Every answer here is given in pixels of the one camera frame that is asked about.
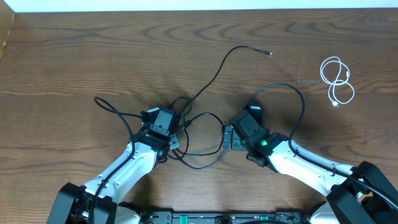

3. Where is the white usb cable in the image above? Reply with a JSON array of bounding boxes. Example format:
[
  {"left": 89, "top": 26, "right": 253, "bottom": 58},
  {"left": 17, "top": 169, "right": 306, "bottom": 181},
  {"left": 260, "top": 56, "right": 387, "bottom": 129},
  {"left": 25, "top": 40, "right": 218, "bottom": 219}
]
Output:
[{"left": 320, "top": 56, "right": 356, "bottom": 109}]

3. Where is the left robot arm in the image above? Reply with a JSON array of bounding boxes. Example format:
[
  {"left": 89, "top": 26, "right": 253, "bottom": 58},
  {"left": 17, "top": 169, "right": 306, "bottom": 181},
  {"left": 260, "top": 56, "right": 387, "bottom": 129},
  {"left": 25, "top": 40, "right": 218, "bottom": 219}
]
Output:
[{"left": 47, "top": 108, "right": 183, "bottom": 223}]

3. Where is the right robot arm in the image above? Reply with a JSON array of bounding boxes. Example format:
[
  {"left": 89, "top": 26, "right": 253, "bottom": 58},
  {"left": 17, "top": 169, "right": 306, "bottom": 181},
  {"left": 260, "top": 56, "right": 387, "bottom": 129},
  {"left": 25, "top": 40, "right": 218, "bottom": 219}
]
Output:
[{"left": 225, "top": 106, "right": 397, "bottom": 223}]

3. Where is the cardboard panel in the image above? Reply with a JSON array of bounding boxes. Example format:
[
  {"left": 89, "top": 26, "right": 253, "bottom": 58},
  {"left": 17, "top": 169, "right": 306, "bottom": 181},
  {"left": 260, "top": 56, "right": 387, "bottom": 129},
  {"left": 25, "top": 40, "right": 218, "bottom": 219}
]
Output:
[{"left": 0, "top": 0, "right": 15, "bottom": 57}]

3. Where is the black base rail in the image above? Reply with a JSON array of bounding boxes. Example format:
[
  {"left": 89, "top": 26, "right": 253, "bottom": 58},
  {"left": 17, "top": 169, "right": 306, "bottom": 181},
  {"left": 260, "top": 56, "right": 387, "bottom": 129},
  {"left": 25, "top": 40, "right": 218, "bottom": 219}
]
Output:
[{"left": 140, "top": 211, "right": 308, "bottom": 224}]

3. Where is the green clamp handle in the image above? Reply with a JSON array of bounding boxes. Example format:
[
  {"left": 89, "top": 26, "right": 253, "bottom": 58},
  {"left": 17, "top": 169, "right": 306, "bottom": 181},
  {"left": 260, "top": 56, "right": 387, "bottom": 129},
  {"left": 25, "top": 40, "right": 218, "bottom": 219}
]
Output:
[{"left": 180, "top": 215, "right": 189, "bottom": 224}]

